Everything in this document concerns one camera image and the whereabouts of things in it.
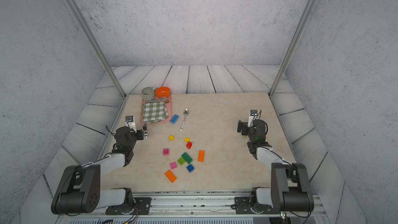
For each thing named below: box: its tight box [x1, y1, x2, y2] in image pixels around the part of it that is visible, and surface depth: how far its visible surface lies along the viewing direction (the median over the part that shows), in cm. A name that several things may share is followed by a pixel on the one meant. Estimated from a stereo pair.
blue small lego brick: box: [186, 163, 195, 174], surface depth 86 cm
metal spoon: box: [179, 107, 190, 132], surface depth 110 cm
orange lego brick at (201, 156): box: [197, 150, 206, 163], surface depth 91 cm
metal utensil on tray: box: [145, 96, 168, 104], surface depth 117 cm
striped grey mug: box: [141, 86, 158, 102], surface depth 118 cm
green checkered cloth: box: [142, 101, 169, 124], surface depth 113 cm
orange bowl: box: [155, 86, 171, 99], surface depth 120 cm
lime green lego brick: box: [177, 157, 186, 166], surface depth 88 cm
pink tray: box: [139, 91, 173, 125], surface depth 111 cm
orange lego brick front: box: [164, 170, 178, 184], surface depth 84 cm
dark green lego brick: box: [181, 151, 193, 165], surface depth 90 cm
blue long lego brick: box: [169, 114, 180, 124], surface depth 107 cm
